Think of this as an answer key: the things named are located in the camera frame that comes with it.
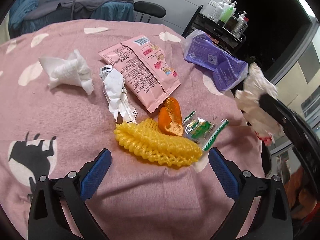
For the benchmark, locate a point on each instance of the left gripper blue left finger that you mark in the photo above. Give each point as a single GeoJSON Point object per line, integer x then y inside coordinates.
{"type": "Point", "coordinates": [92, 174]}

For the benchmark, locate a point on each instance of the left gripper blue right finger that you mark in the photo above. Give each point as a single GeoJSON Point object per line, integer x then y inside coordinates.
{"type": "Point", "coordinates": [224, 172]}

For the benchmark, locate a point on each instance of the green clear candy wrapper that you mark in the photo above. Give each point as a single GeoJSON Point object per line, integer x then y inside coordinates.
{"type": "Point", "coordinates": [201, 131]}

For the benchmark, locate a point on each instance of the yellow foam fruit net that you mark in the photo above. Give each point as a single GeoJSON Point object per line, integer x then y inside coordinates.
{"type": "Point", "coordinates": [146, 141]}

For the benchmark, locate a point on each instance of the white plastic bag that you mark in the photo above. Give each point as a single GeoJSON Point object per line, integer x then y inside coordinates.
{"type": "Point", "coordinates": [255, 85]}

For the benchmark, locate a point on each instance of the orange peel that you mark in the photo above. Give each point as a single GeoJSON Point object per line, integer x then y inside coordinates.
{"type": "Point", "coordinates": [170, 118]}

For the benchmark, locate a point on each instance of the white paper wrapper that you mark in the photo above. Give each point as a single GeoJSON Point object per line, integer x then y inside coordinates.
{"type": "Point", "coordinates": [116, 94]}

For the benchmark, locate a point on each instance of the white tissue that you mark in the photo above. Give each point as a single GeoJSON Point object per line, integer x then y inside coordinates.
{"type": "Point", "coordinates": [73, 71]}

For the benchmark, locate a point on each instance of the pink snack bag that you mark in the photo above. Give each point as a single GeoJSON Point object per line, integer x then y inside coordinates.
{"type": "Point", "coordinates": [145, 71]}

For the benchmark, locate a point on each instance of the purple plastic package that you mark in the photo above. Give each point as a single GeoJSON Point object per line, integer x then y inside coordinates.
{"type": "Point", "coordinates": [227, 71]}

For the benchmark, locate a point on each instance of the clear ribbed bottle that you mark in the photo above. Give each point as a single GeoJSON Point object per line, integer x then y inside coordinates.
{"type": "Point", "coordinates": [240, 28]}

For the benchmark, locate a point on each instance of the green lotion bottle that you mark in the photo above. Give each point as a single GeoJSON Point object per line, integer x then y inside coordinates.
{"type": "Point", "coordinates": [228, 11]}

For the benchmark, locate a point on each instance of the black chair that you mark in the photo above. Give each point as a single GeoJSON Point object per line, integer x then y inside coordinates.
{"type": "Point", "coordinates": [152, 9]}

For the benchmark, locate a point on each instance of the grey towel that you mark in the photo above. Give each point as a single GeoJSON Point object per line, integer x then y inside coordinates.
{"type": "Point", "coordinates": [53, 5]}

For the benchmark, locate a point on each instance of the massage bed with blue cover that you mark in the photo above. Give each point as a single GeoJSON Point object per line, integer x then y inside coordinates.
{"type": "Point", "coordinates": [110, 11]}

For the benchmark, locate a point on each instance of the pile of blue towels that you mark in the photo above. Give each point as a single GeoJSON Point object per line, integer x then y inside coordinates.
{"type": "Point", "coordinates": [19, 10]}

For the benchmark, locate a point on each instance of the black wire shelf cart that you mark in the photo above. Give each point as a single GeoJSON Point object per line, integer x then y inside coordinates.
{"type": "Point", "coordinates": [219, 35]}

